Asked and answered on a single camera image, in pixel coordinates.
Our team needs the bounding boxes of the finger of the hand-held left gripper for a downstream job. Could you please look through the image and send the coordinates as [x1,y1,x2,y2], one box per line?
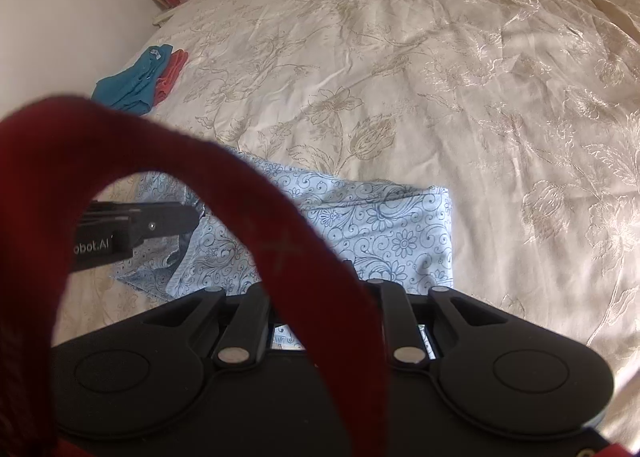
[131,209,202,241]
[89,202,197,216]

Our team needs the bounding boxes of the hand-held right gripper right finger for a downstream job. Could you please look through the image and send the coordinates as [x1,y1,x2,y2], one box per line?
[365,279,507,369]

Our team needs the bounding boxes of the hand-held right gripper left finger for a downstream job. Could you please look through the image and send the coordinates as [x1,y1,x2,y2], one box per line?
[142,282,275,369]

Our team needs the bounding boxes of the light blue floral pants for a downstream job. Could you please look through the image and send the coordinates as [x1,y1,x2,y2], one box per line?
[111,147,456,358]

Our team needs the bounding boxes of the teal folded pants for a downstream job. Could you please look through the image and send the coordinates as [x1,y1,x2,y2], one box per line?
[91,46,174,116]

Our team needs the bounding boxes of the coral folded pants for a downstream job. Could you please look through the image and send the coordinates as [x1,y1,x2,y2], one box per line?
[151,49,190,108]

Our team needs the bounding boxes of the cream floral bedspread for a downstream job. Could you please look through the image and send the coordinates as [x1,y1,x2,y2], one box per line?
[55,0,640,438]

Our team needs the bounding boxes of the red cloth strap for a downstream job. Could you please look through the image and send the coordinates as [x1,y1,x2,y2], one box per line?
[0,94,392,457]

